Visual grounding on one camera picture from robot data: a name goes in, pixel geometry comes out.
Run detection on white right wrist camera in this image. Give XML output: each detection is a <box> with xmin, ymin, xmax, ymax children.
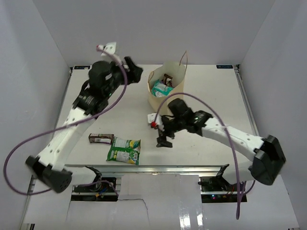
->
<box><xmin>147</xmin><ymin>113</ymin><xmax>162</xmax><ymax>128</ymax></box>

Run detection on blue table label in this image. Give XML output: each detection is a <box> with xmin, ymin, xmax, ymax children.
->
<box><xmin>216</xmin><ymin>65</ymin><xmax>233</xmax><ymax>69</ymax></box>
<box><xmin>73</xmin><ymin>65</ymin><xmax>91</xmax><ymax>70</ymax></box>

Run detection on green candy bag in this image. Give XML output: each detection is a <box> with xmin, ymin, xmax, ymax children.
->
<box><xmin>106</xmin><ymin>137</ymin><xmax>141</xmax><ymax>165</ymax></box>

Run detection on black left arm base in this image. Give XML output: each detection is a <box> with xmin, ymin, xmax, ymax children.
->
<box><xmin>71</xmin><ymin>177</ymin><xmax>120</xmax><ymax>202</ymax></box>

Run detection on brown paper bag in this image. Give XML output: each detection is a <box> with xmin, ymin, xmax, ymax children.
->
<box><xmin>147</xmin><ymin>51</ymin><xmax>188</xmax><ymax>115</ymax></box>

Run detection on aluminium front table rail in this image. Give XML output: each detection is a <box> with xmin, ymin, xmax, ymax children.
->
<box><xmin>64</xmin><ymin>165</ymin><xmax>231</xmax><ymax>175</ymax></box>

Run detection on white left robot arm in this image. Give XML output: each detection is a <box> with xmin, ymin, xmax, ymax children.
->
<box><xmin>25</xmin><ymin>57</ymin><xmax>143</xmax><ymax>193</ymax></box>

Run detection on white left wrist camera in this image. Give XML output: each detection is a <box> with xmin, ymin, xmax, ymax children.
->
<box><xmin>96</xmin><ymin>42</ymin><xmax>118</xmax><ymax>57</ymax></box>

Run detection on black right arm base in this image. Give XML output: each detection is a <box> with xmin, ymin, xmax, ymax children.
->
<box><xmin>198</xmin><ymin>177</ymin><xmax>237</xmax><ymax>204</ymax></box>

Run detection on blue left table label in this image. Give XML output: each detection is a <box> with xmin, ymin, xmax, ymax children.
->
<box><xmin>73</xmin><ymin>65</ymin><xmax>91</xmax><ymax>70</ymax></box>

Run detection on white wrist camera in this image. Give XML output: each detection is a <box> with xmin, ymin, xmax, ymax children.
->
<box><xmin>96</xmin><ymin>42</ymin><xmax>118</xmax><ymax>57</ymax></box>
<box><xmin>147</xmin><ymin>113</ymin><xmax>162</xmax><ymax>128</ymax></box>

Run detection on teal snack packet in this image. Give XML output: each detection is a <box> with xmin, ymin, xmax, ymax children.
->
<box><xmin>151</xmin><ymin>80</ymin><xmax>173</xmax><ymax>97</ymax></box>

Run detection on blue right table label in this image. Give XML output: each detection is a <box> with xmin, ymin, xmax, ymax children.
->
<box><xmin>216</xmin><ymin>65</ymin><xmax>233</xmax><ymax>69</ymax></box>

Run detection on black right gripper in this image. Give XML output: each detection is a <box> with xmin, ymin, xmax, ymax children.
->
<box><xmin>156</xmin><ymin>115</ymin><xmax>185</xmax><ymax>148</ymax></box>

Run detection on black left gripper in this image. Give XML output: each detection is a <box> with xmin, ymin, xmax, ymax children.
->
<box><xmin>104</xmin><ymin>56</ymin><xmax>143</xmax><ymax>98</ymax></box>

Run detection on brown chocolate bar wrapper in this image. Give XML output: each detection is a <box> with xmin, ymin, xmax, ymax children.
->
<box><xmin>88</xmin><ymin>133</ymin><xmax>114</xmax><ymax>144</ymax></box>

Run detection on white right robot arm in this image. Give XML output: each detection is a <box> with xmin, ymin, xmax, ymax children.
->
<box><xmin>151</xmin><ymin>98</ymin><xmax>286</xmax><ymax>191</ymax></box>

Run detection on dark small candy packet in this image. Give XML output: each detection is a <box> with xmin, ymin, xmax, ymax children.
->
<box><xmin>163</xmin><ymin>74</ymin><xmax>173</xmax><ymax>88</ymax></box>

